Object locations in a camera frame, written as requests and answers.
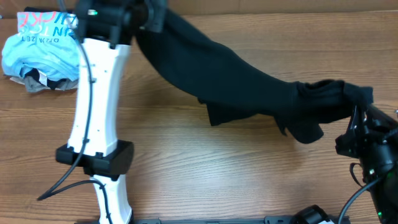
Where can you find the light blue printed t-shirt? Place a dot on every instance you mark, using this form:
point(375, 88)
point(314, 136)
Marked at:
point(15, 51)

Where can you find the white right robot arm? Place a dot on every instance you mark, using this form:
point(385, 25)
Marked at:
point(380, 181)

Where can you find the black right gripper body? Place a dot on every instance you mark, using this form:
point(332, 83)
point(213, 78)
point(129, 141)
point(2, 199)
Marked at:
point(380, 160)

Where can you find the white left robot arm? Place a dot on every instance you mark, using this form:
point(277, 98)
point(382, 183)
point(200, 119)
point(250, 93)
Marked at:
point(104, 33)

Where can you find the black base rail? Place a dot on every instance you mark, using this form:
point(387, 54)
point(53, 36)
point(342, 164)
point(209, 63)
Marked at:
point(284, 219)

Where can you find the black polo shirt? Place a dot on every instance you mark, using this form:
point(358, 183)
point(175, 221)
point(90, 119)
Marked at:
point(232, 89)

